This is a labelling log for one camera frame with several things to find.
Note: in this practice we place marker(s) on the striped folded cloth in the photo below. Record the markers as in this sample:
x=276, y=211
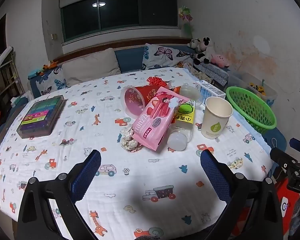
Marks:
x=212, y=71

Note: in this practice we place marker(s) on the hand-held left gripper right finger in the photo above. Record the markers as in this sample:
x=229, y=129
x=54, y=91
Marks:
x=215, y=177

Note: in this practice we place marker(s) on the storage shelf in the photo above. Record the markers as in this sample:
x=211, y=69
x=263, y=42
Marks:
x=7, y=75

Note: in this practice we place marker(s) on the pink snack packet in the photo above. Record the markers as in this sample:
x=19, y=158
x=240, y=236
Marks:
x=155, y=120

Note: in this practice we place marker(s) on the tissue pack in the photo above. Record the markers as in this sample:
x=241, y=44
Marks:
x=18, y=101

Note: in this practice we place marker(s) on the beige printed cloth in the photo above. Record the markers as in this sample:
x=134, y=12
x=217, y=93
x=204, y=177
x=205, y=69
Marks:
x=202, y=76

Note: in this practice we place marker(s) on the white blue milk carton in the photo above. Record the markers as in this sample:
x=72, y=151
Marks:
x=210, y=91

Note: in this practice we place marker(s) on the plastic bottle yellow green label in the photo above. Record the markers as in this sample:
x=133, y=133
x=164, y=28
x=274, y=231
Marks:
x=185, y=116

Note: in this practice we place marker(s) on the paper ball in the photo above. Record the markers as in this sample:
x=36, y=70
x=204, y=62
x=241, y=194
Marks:
x=128, y=140

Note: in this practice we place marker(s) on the red mesh net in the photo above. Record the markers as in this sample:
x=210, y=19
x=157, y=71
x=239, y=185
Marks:
x=157, y=80

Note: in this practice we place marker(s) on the teal plastic toy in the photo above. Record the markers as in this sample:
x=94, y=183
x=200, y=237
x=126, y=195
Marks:
x=33, y=74

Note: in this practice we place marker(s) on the paper flower decoration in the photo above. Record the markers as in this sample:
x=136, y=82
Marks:
x=185, y=13

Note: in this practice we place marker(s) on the wooden headboard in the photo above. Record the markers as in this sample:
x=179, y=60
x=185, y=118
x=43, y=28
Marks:
x=165, y=41

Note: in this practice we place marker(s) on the small butterfly pillow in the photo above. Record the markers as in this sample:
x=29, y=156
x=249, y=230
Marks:
x=50, y=80

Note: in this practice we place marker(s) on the blue bed cushion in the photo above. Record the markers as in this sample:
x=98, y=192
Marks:
x=128, y=58

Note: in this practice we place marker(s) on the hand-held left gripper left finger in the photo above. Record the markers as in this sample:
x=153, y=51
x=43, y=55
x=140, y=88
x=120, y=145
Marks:
x=87, y=175

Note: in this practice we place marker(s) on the green plastic basket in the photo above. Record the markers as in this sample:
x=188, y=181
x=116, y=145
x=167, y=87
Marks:
x=255, y=116

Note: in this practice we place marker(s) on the pink plush toy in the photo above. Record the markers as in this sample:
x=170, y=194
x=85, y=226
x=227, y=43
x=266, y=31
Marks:
x=218, y=59

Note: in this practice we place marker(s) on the wall switch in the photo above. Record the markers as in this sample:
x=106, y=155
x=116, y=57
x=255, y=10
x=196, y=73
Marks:
x=54, y=37

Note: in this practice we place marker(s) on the clear plastic storage bin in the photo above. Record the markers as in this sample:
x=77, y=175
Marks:
x=242, y=78

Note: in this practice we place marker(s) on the red paper cup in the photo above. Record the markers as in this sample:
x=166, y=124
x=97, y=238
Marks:
x=151, y=91

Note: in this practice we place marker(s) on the white paper cup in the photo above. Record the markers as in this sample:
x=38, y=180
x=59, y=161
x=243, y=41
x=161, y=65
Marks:
x=215, y=125

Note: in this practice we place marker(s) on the grey plush toy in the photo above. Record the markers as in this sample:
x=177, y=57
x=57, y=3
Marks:
x=193, y=44

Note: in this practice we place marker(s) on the yellow toy trucks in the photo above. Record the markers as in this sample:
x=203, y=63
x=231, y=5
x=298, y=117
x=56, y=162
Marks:
x=256, y=88

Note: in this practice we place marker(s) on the dark window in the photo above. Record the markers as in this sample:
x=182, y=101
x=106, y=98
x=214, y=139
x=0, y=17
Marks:
x=120, y=12

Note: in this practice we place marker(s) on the person's grey fleece clothing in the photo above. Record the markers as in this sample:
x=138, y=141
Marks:
x=296, y=215

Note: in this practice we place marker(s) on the orange plush toy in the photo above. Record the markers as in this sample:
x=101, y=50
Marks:
x=50, y=65

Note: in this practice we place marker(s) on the beige pillow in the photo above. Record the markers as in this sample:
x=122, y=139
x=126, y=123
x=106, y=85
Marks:
x=90, y=67

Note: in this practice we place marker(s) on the coloured marker case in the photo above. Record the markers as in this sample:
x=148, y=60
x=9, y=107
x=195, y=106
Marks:
x=40, y=115

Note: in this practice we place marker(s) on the printed blanket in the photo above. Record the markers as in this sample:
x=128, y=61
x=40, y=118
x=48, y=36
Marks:
x=140, y=170

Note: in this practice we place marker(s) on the clear yogurt tub fruit lid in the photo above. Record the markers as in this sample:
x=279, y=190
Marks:
x=190, y=93

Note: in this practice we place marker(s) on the large butterfly pillow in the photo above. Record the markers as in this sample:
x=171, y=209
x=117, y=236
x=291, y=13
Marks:
x=165, y=55

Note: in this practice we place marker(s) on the black white cow plush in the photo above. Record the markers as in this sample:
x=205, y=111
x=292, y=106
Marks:
x=202, y=47

